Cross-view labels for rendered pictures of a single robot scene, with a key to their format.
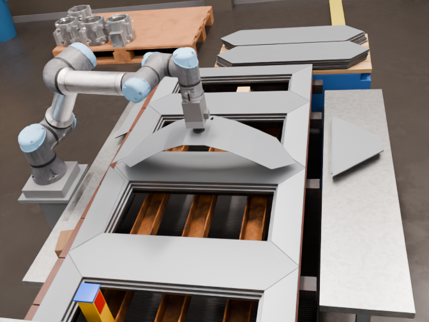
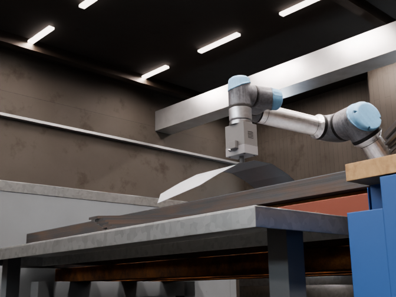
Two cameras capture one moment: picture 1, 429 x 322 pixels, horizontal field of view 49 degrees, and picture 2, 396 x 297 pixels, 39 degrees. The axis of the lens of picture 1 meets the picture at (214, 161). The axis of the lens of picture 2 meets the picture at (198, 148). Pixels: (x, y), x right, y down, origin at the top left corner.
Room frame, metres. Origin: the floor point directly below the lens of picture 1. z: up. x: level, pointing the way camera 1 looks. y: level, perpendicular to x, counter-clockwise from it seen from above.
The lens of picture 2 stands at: (2.20, -1.52, 0.64)
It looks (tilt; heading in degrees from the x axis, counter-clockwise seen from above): 14 degrees up; 122
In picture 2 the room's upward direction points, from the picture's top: 1 degrees counter-clockwise
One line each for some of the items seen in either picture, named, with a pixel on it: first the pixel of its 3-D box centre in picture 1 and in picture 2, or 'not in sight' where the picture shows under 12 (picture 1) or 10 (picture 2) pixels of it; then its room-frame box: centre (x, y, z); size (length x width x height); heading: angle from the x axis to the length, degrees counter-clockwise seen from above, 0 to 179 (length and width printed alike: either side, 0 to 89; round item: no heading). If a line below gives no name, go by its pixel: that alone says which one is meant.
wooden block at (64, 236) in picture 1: (67, 244); not in sight; (1.27, 0.60, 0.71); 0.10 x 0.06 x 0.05; 175
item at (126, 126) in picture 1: (140, 118); not in sight; (2.07, 0.33, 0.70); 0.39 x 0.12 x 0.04; 163
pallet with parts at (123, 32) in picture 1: (133, 24); not in sight; (4.69, 0.56, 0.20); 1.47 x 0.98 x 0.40; 75
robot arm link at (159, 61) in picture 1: (158, 66); (262, 99); (1.44, 0.13, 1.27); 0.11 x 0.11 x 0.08; 58
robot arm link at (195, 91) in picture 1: (190, 88); (239, 116); (1.40, 0.03, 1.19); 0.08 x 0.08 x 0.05
